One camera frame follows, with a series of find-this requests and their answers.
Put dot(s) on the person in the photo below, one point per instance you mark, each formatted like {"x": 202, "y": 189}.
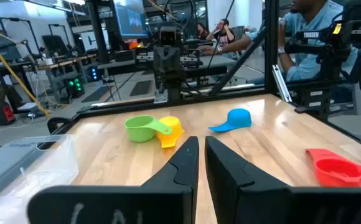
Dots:
{"x": 201, "y": 31}
{"x": 305, "y": 21}
{"x": 224, "y": 34}

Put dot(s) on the black computer with blue lights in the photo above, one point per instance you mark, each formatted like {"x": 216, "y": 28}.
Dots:
{"x": 94, "y": 74}

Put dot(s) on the monitor with blue screen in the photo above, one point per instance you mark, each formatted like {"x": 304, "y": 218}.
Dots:
{"x": 130, "y": 18}

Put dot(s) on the green measuring cup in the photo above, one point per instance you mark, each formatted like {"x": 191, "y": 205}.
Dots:
{"x": 140, "y": 130}

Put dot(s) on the light blue measuring cup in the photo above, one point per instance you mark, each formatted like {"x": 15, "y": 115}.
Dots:
{"x": 238, "y": 119}

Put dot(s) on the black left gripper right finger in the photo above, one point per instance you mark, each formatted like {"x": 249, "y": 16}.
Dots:
{"x": 230, "y": 186}

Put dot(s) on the red measuring cup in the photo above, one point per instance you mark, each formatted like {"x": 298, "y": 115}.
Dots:
{"x": 336, "y": 174}

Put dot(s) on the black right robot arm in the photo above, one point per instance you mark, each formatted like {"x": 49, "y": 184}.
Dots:
{"x": 168, "y": 91}

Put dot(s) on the black computer with green lights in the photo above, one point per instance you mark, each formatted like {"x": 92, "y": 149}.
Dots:
{"x": 74, "y": 87}

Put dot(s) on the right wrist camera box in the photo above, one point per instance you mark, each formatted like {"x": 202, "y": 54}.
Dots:
{"x": 168, "y": 36}

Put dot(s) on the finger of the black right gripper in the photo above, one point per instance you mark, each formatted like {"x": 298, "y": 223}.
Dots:
{"x": 160, "y": 63}
{"x": 173, "y": 63}

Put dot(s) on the clear plastic basket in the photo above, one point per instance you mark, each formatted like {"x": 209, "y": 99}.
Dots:
{"x": 28, "y": 174}

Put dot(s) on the yellow measuring cup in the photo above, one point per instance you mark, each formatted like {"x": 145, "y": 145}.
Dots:
{"x": 172, "y": 137}

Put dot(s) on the wooden workbench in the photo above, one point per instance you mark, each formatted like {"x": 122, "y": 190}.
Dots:
{"x": 65, "y": 62}

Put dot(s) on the silver aluminium bar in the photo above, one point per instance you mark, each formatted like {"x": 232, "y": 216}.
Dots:
{"x": 281, "y": 84}

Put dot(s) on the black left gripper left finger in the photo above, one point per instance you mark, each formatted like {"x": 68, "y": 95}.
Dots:
{"x": 183, "y": 168}

